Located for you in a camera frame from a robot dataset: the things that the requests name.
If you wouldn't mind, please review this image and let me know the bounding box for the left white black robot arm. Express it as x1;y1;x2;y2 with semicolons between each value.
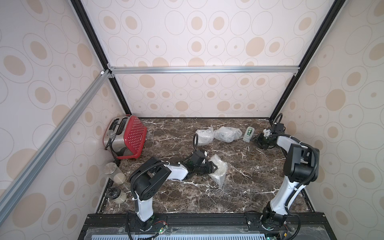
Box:
130;154;219;223

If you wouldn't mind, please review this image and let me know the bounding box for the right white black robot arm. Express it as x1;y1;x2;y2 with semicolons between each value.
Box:
257;130;320;219

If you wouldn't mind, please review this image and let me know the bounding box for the white green small device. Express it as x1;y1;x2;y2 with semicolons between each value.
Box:
243;127;255;143

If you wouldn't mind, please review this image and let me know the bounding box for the red silver toaster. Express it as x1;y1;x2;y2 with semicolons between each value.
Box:
104;115;147;160

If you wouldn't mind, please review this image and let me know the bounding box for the upper glass jar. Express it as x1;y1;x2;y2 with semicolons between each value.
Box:
103;162;126;185

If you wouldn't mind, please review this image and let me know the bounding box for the glass jar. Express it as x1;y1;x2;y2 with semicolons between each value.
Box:
106;187;127;205
103;162;126;185

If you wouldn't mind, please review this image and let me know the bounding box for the lower glass jar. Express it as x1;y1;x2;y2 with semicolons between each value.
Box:
106;187;127;205

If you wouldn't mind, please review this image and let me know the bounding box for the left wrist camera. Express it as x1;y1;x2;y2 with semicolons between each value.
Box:
187;150;208;166

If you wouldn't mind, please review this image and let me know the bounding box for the horizontal aluminium frame bar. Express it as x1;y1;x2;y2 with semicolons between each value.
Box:
111;66;300;74

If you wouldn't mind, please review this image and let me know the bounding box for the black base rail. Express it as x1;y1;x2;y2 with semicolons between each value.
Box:
78;212;336;240

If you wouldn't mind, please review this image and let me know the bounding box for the diagonal aluminium frame bar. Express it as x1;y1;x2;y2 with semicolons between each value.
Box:
1;70;111;224

